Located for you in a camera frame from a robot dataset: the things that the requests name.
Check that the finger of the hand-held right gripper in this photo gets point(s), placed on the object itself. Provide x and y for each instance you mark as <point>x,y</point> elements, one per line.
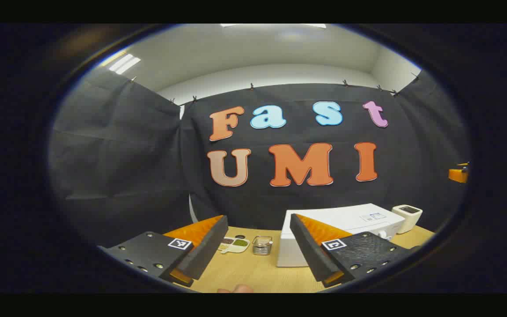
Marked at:
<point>458,175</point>

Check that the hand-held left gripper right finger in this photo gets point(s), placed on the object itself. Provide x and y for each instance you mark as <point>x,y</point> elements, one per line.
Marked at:
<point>308,251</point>

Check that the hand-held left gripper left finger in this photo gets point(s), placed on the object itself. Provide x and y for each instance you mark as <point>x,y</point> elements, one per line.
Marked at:
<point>205,251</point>

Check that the white microwave oven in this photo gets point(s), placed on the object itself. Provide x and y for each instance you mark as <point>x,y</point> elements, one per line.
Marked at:
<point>346,218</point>

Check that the white divided condiment dish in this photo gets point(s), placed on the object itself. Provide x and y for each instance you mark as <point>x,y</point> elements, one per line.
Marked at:
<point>235,245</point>

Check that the clear glass jar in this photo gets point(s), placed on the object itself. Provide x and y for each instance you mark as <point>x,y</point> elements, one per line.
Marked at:
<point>261,247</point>

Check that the white toaster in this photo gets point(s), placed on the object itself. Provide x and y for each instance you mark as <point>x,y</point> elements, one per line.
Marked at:
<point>406,220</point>

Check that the black backdrop cloth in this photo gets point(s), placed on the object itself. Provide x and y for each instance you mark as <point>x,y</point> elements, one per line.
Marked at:
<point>126,154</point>

